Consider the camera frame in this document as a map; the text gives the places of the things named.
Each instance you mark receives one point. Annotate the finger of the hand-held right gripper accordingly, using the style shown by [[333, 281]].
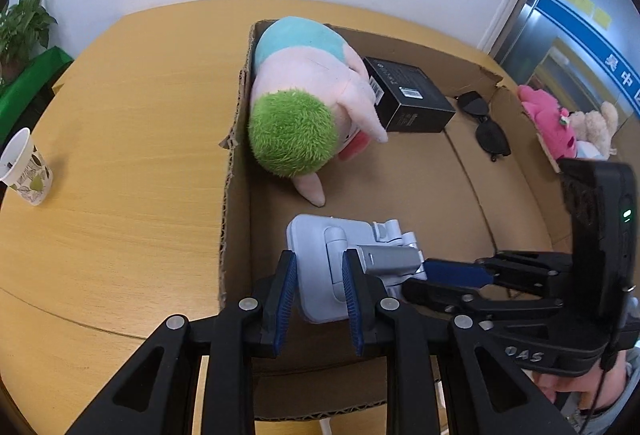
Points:
[[452, 274], [440, 296]]

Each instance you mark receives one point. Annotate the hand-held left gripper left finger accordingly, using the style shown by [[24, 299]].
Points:
[[285, 300]]

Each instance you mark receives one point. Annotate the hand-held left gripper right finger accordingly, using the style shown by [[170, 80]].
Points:
[[352, 300]]

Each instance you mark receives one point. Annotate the light grey folding phone stand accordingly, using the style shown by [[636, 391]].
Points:
[[320, 265]]

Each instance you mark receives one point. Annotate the cardboard box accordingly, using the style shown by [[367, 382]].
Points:
[[400, 180]]

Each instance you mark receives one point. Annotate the pink plush toy green hair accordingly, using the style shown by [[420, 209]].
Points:
[[300, 100]]

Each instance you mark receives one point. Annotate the person's right forearm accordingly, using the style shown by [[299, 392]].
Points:
[[612, 420]]

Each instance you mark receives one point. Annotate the person's right hand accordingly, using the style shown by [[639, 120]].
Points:
[[552, 387]]

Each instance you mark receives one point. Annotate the beige plush bear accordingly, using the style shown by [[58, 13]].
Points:
[[597, 127]]

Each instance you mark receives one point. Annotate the black sunglasses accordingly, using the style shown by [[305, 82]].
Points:
[[492, 137]]

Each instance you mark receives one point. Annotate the black rectangular box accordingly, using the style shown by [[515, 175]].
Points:
[[410, 95]]

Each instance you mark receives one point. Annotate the metal door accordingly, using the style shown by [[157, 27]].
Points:
[[530, 25]]

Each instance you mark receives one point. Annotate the patterned paper cup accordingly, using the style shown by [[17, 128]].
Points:
[[27, 170]]

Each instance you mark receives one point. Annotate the green bench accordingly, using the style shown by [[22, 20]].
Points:
[[35, 75]]

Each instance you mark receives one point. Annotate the green potted plant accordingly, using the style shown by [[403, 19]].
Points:
[[25, 30]]

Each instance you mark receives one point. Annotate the blue wall sign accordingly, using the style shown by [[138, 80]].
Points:
[[585, 35]]

